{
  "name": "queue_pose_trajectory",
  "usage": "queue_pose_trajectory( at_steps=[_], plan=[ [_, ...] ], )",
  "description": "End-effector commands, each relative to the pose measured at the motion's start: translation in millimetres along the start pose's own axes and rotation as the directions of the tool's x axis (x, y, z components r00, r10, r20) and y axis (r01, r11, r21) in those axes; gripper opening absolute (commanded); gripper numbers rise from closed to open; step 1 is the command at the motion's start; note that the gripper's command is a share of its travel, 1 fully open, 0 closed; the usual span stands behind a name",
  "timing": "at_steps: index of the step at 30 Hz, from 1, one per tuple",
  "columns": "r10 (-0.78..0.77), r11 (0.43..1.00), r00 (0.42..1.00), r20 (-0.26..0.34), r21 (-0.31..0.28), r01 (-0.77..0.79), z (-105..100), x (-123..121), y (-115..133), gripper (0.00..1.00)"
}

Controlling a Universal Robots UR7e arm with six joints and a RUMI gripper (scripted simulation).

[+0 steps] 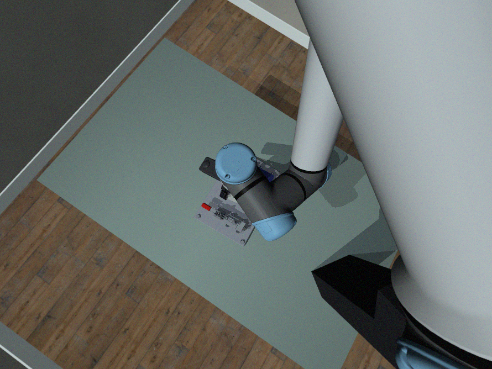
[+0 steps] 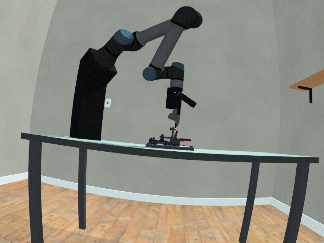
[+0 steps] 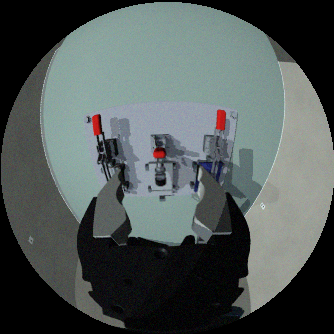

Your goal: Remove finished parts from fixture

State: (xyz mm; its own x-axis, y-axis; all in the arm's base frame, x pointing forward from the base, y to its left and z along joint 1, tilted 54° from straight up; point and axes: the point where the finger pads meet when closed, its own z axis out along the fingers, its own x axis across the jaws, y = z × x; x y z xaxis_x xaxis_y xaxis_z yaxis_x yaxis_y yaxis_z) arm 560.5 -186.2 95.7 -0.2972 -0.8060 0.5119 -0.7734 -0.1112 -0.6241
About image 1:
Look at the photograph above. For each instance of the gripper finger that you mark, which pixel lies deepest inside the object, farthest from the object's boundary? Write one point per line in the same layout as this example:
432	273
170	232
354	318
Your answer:
226	196

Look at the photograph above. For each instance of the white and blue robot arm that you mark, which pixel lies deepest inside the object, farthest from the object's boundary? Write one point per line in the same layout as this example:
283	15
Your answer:
412	79

